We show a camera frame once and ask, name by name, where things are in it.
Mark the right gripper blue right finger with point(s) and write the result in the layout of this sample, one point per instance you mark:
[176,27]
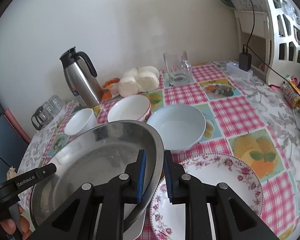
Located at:
[169,174]

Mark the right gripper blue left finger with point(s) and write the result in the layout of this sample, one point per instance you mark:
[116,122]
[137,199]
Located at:
[141,167]

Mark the floral round plate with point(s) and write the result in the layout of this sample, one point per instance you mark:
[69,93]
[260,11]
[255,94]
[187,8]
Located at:
[216,196]

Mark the steel round tray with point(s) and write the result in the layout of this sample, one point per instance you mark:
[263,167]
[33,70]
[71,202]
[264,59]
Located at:
[95,157]

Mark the light blue bowl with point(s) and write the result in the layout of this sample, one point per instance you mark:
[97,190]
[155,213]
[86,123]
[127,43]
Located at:
[179,126]

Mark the strawberry bowl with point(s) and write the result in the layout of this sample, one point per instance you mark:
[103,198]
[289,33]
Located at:
[135,107]

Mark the small white bowl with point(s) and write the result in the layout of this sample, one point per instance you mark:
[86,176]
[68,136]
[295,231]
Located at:
[81,122]

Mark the person left hand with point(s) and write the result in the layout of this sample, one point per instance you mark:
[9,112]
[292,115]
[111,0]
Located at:
[10,226]

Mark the orange snack packet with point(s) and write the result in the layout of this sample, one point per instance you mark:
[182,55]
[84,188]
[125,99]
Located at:
[110,89]

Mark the glass cups rack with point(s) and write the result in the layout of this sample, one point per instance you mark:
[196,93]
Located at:
[47,112]

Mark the white buns bag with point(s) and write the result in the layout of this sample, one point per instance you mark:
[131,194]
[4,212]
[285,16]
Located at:
[139,80]

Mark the glass mug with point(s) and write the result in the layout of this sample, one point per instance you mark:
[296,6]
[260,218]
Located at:
[178,68]

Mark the steel thermos jug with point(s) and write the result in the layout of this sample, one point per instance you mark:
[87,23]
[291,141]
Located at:
[81,77]

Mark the white power strip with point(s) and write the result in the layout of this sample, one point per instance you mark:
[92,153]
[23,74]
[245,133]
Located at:
[233,69]

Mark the black charger adapter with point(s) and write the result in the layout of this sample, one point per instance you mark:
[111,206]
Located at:
[245,60]

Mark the colourful candy tube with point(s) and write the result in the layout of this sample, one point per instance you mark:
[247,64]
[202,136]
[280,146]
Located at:
[290,95]

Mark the white lattice shelf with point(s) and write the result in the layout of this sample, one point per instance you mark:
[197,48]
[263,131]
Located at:
[283,33]

